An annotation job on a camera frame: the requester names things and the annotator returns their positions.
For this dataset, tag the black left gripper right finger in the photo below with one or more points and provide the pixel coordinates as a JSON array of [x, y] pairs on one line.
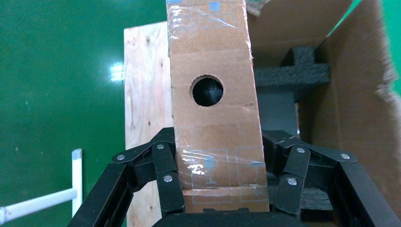
[[360, 194]]

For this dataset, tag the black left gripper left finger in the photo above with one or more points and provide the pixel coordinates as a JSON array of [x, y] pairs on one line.
[[167, 191]]

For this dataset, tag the small taped cardboard box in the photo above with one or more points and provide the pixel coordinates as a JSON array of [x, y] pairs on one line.
[[216, 47]]

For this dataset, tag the large open cardboard carton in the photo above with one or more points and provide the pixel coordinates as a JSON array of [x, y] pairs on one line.
[[351, 109]]

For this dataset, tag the black foam insert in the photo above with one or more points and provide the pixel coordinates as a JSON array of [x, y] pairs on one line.
[[294, 73]]

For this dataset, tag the white tube table frame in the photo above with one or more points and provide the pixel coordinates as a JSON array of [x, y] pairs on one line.
[[37, 202]]

